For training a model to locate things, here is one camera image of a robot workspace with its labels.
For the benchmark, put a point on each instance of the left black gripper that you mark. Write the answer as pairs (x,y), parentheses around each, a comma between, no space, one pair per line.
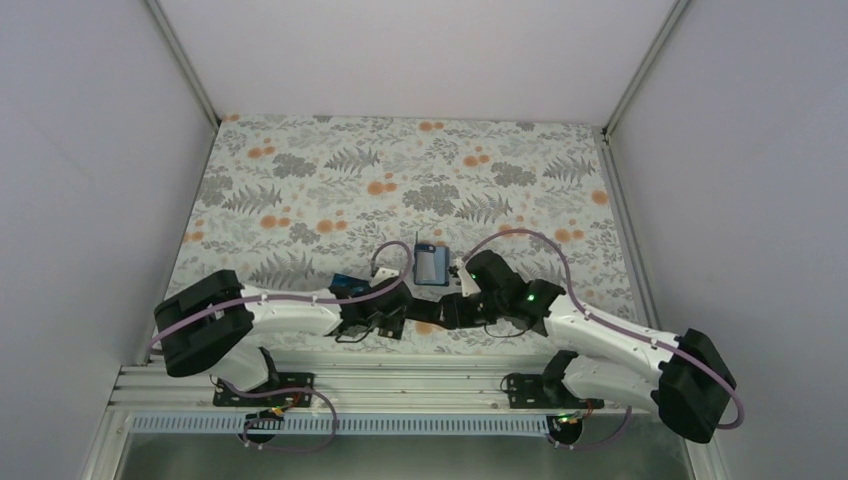
(391,323)

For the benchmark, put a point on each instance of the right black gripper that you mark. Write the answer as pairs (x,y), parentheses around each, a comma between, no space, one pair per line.
(454,315)

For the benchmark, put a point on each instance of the blue card holder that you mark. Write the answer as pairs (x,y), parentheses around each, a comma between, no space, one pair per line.
(431,264)

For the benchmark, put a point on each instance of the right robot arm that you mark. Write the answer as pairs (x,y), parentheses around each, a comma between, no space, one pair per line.
(682,379)

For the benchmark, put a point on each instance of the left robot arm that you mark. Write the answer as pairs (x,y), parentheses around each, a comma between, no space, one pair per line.
(206,328)

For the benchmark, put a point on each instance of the blue credit card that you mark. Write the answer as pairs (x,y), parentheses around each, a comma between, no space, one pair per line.
(344,286)

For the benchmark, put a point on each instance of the floral table mat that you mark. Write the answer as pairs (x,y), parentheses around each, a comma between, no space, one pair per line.
(287,201)

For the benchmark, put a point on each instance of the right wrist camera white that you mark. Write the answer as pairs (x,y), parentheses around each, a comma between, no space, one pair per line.
(466,280)

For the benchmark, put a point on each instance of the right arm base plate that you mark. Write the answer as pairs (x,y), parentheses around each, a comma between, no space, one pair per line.
(531,391)

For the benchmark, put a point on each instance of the perforated cable duct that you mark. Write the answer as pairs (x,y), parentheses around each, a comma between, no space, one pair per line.
(345,424)

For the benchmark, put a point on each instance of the aluminium rail frame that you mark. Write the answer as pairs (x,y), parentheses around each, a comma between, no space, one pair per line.
(382,384)

